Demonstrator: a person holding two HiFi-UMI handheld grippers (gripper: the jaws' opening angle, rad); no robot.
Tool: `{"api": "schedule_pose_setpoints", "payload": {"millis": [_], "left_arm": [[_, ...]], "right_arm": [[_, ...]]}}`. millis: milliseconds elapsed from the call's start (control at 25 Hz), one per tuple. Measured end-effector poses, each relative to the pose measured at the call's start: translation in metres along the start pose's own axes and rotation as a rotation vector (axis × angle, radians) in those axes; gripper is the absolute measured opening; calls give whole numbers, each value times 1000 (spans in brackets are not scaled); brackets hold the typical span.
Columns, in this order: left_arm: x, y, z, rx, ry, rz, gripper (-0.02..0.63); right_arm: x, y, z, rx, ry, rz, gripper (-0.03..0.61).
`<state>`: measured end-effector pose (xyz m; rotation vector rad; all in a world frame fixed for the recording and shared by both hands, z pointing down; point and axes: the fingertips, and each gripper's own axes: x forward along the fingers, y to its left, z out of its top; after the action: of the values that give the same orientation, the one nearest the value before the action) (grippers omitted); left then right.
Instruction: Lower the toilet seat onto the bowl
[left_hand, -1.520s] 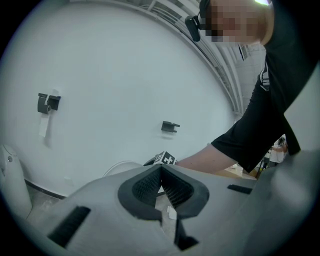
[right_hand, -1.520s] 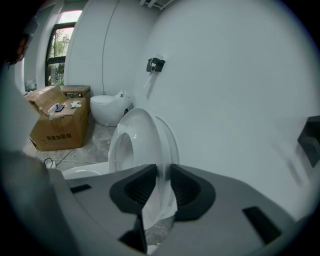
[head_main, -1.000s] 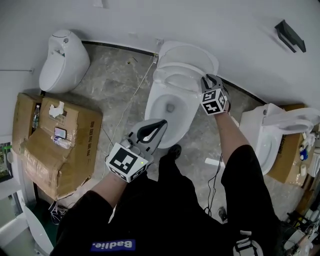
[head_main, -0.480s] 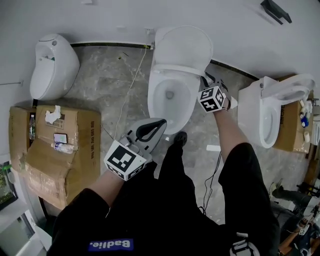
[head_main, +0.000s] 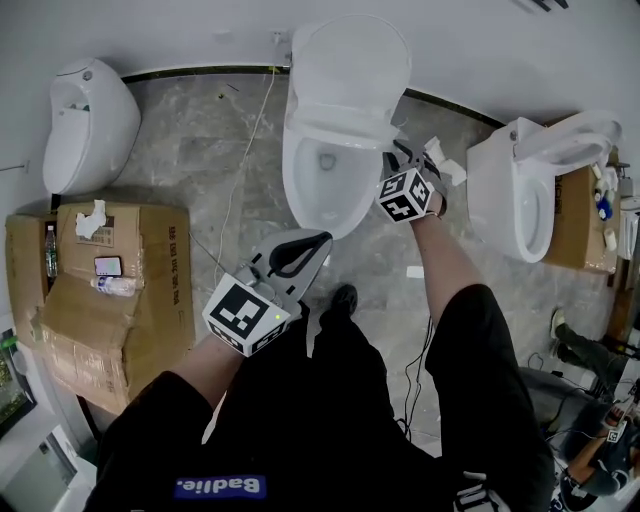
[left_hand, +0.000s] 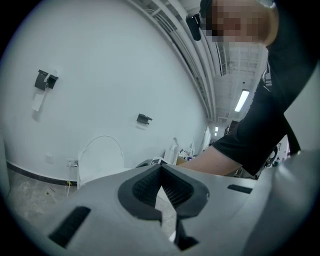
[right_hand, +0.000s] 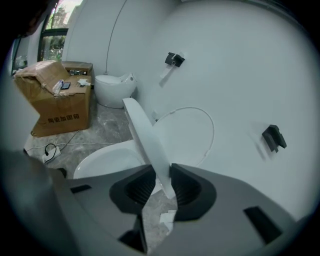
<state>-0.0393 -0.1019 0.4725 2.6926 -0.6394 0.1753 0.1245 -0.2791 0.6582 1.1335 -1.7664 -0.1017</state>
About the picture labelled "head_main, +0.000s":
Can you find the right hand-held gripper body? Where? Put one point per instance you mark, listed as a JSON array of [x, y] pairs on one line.
[[405, 195]]

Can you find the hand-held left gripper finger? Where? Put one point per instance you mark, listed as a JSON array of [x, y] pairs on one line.
[[302, 264], [295, 244]]

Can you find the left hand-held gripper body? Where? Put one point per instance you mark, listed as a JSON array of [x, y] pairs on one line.
[[245, 310]]

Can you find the person's right forearm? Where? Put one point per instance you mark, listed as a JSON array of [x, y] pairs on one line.
[[445, 260]]

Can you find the person's left forearm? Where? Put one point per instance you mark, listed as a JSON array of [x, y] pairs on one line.
[[210, 370]]

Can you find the white toilet bowl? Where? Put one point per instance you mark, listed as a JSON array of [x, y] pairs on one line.
[[305, 200]]

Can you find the boxy white toilet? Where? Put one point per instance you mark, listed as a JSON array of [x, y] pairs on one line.
[[495, 200]]

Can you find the white ceramic urinal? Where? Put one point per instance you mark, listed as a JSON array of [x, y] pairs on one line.
[[105, 130]]

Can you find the person's black shoe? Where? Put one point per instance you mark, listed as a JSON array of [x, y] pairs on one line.
[[345, 300]]

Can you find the small white paper scrap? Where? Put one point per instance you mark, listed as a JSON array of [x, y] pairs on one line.
[[415, 272]]

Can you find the large cardboard box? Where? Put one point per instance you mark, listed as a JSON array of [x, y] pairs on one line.
[[150, 310]]

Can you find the person's black trousers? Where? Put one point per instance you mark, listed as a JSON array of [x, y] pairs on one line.
[[345, 350]]

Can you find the clear plastic water bottle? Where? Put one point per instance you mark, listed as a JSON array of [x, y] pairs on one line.
[[51, 255], [117, 286]]

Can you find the person's black shirt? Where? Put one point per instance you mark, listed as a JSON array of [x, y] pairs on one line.
[[280, 440]]

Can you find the smartphone with lit screen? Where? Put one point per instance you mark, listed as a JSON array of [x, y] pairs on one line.
[[108, 266]]

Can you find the small cardboard box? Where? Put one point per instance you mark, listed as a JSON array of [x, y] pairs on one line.
[[575, 225]]

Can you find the white crumpled tissue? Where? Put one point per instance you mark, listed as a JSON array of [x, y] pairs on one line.
[[90, 220]]

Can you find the black baseboard strip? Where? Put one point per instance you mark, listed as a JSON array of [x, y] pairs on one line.
[[200, 71]]

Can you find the blue plastic bottle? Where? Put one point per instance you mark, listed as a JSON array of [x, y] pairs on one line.
[[605, 209]]

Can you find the small white container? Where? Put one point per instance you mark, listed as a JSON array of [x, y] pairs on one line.
[[610, 239]]

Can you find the wooden board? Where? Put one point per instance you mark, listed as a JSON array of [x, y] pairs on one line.
[[622, 305]]

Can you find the dark framed window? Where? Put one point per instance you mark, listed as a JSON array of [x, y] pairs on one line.
[[10, 385]]

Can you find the grey chair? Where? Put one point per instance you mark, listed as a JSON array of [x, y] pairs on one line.
[[550, 395]]

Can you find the white wall plate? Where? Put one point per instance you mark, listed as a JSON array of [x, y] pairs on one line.
[[277, 37]]

